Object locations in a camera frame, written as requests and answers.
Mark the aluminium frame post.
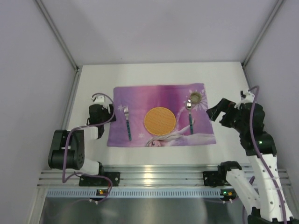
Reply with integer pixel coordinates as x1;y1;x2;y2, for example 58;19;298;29
241;0;285;69
33;0;79;71

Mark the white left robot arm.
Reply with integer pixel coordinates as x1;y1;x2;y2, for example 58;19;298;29
48;104;116;175

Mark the round wooden plate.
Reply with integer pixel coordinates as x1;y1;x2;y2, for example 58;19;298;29
143;107;176;136

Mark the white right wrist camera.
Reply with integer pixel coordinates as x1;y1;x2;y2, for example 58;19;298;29
240;91;255;104

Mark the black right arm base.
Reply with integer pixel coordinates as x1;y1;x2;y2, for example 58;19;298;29
203;161;242;188

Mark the spoon with teal handle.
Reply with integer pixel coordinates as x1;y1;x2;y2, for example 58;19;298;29
185;99;193;135

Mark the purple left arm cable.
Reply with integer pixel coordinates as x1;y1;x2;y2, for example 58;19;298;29
62;92;116;203

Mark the purple Frozen placemat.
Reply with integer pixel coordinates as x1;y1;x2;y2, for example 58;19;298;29
107;83;216;147

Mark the white slotted cable duct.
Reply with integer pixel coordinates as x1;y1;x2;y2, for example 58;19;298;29
46;188;236;199

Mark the right aluminium frame post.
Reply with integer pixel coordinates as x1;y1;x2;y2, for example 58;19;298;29
241;0;285;69

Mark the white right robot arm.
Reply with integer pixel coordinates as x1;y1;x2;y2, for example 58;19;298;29
207;98;299;224

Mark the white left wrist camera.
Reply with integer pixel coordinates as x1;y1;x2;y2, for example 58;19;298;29
91;95;106;104

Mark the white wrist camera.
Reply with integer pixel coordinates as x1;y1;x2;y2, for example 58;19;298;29
240;91;255;104
91;95;106;104

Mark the small grey cup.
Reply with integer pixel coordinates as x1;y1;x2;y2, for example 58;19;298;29
190;91;202;105

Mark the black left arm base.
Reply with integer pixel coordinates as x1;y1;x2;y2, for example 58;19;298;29
79;164;121;187

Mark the fork with teal handle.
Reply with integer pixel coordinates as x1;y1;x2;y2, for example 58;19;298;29
123;105;132;141

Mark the left aluminium frame post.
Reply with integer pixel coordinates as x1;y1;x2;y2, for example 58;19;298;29
33;0;79;71

